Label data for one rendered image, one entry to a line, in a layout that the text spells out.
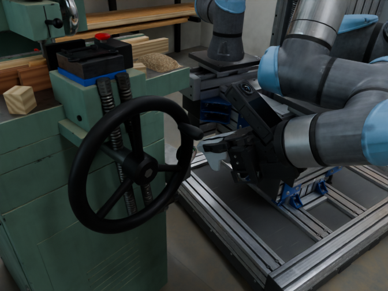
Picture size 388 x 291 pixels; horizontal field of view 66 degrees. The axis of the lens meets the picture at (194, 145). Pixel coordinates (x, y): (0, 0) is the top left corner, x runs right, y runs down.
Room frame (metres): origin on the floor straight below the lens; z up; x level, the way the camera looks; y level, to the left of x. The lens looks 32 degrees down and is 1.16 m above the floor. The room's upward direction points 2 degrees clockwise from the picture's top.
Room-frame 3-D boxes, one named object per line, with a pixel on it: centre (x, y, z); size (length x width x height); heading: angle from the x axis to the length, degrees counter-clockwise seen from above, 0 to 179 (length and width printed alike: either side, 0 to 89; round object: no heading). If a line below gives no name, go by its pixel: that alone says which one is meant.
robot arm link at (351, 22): (0.82, -0.40, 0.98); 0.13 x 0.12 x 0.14; 56
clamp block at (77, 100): (0.58, 0.20, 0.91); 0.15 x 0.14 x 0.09; 138
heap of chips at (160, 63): (0.83, 0.11, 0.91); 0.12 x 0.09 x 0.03; 48
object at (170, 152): (0.79, 0.08, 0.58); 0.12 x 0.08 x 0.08; 48
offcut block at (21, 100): (0.52, 0.33, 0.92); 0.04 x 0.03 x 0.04; 178
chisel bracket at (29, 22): (0.71, 0.37, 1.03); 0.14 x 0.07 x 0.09; 48
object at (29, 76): (0.67, 0.31, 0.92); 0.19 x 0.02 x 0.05; 138
